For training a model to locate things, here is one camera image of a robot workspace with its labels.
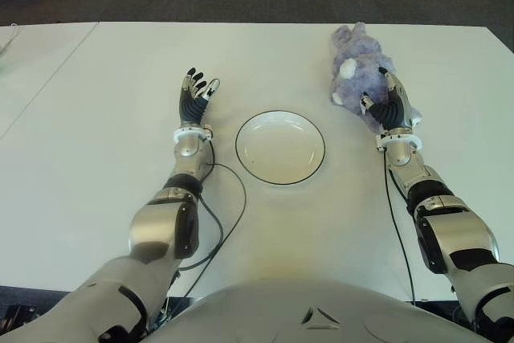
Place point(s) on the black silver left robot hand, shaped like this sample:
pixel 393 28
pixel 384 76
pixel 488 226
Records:
pixel 192 110

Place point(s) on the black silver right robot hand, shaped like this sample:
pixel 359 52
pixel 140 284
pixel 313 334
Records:
pixel 395 112

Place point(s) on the purple plush bunny doll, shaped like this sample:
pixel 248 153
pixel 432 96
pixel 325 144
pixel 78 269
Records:
pixel 357 86

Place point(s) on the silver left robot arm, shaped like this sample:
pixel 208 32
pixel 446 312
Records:
pixel 158 218

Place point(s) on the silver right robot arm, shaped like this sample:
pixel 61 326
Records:
pixel 454 230

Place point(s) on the white plate with black rim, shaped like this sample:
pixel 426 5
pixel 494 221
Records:
pixel 280 148

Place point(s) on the silver robot torso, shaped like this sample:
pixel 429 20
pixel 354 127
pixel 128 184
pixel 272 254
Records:
pixel 281 311

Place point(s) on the black box under table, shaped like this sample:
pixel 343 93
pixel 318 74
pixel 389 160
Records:
pixel 22 315

